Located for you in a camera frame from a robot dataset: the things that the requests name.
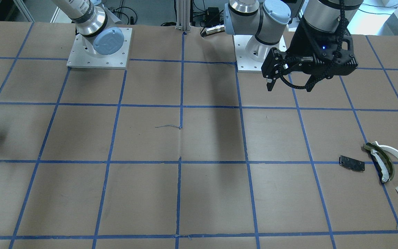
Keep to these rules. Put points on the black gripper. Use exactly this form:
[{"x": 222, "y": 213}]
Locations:
[{"x": 303, "y": 40}]

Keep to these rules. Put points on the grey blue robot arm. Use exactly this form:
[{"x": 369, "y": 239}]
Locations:
[{"x": 267, "y": 21}]

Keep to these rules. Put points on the second grey robot arm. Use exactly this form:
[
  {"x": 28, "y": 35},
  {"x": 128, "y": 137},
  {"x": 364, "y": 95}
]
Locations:
[{"x": 97, "y": 24}]

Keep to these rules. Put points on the black flat plastic part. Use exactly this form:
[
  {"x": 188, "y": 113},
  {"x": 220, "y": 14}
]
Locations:
[{"x": 352, "y": 164}]

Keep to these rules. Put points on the curved brake shoe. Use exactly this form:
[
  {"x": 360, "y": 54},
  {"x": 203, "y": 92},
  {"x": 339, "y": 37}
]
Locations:
[{"x": 381, "y": 160}]

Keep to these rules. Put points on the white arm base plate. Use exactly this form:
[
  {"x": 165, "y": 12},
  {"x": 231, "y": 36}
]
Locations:
[{"x": 250, "y": 53}]

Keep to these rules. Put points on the aluminium frame post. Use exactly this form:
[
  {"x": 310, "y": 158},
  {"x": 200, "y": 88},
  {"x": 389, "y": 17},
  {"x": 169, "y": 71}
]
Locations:
[{"x": 183, "y": 15}]

